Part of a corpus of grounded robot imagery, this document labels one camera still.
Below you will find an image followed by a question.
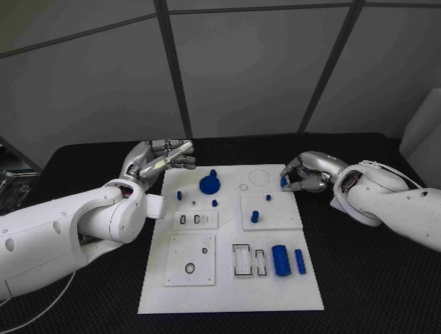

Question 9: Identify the white cable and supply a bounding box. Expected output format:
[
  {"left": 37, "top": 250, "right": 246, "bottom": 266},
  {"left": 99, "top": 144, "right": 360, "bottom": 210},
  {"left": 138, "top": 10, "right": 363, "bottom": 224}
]
[
  {"left": 358, "top": 161, "right": 425, "bottom": 190},
  {"left": 0, "top": 271, "right": 77, "bottom": 334}
]

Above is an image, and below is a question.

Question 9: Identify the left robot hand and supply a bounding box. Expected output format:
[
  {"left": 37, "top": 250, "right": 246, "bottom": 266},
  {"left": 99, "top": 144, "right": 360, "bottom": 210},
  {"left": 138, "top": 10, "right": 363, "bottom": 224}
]
[{"left": 119, "top": 139, "right": 197, "bottom": 191}]

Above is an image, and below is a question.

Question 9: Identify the white task board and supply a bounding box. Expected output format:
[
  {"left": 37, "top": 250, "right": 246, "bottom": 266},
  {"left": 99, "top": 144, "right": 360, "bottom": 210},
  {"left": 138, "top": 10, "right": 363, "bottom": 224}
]
[{"left": 136, "top": 164, "right": 325, "bottom": 315}]

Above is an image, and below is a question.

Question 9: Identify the thick blue cylinder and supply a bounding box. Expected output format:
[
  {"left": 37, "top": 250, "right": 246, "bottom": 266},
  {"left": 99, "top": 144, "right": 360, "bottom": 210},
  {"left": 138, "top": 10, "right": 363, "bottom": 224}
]
[{"left": 270, "top": 244, "right": 294, "bottom": 277}]

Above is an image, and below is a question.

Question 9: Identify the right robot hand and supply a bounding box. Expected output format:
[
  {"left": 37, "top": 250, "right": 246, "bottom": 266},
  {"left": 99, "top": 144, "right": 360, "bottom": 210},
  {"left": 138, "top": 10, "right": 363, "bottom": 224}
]
[{"left": 278, "top": 150, "right": 350, "bottom": 193}]

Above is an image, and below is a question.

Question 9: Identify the blue gear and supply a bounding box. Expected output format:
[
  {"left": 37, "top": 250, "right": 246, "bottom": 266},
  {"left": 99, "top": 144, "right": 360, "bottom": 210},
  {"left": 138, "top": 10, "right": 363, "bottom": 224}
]
[{"left": 198, "top": 169, "right": 221, "bottom": 195}]

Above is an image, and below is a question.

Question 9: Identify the thin blue cylinder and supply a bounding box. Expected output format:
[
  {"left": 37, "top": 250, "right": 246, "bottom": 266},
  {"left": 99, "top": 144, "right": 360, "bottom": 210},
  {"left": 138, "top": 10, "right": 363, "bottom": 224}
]
[{"left": 294, "top": 248, "right": 308, "bottom": 275}]

